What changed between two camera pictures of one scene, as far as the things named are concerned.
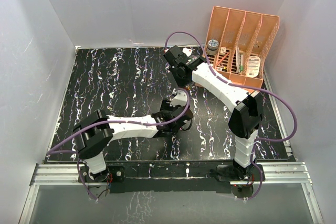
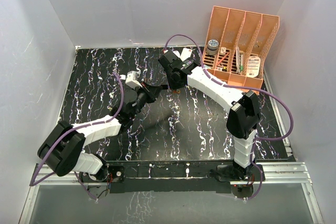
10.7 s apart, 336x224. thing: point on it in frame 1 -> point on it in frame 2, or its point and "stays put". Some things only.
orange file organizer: (243, 39) stays put
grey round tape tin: (212, 47) stays put
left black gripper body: (166, 108) -> (144, 95)
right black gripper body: (181, 82) -> (172, 83)
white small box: (187, 51) stays put
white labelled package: (253, 66) stays put
